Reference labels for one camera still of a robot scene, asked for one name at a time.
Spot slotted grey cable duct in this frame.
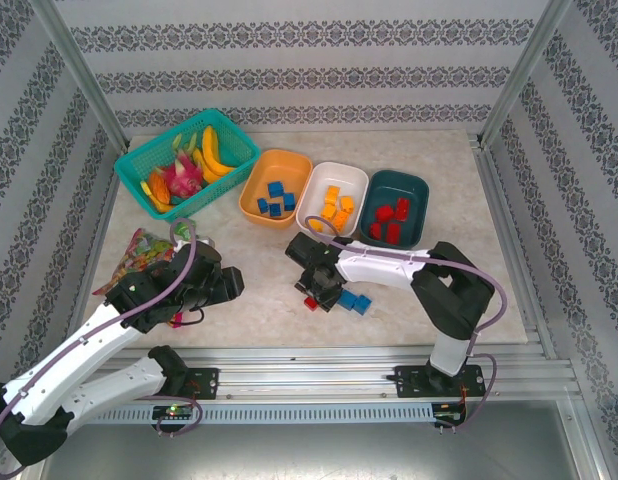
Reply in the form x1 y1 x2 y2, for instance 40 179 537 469
55 402 436 426

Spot aluminium side rail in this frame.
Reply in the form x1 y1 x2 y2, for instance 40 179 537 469
56 144 130 366
468 132 583 361

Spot white plastic container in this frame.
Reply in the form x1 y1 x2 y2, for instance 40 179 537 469
295 160 369 240

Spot orange plastic container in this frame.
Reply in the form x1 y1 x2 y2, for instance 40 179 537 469
238 148 313 231

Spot pink toy dragon fruit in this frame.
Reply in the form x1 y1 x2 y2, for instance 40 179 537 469
161 153 205 199

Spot teal mesh plastic basket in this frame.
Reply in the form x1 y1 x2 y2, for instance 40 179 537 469
113 108 262 226

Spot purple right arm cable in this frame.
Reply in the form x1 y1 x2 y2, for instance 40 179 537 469
305 214 508 432

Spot small circuit board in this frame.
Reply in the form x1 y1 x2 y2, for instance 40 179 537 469
432 403 465 422
152 404 195 420

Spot orange toy fruit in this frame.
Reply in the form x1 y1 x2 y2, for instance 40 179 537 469
147 169 171 204

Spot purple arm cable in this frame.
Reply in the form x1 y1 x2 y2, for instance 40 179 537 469
305 214 508 432
0 217 204 479

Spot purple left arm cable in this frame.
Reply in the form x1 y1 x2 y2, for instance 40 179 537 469
0 217 204 479

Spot colourful candy bag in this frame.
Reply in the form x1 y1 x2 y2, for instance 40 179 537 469
92 227 198 330

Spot aluminium frame post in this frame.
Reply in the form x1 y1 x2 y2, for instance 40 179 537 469
477 0 574 147
31 0 131 150

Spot dark teal plastic container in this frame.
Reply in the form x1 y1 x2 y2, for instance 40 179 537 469
358 169 430 250

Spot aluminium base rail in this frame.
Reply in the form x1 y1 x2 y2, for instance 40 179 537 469
36 344 580 401

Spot yellow toy banana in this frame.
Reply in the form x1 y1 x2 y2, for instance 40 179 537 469
191 148 225 184
201 124 238 174

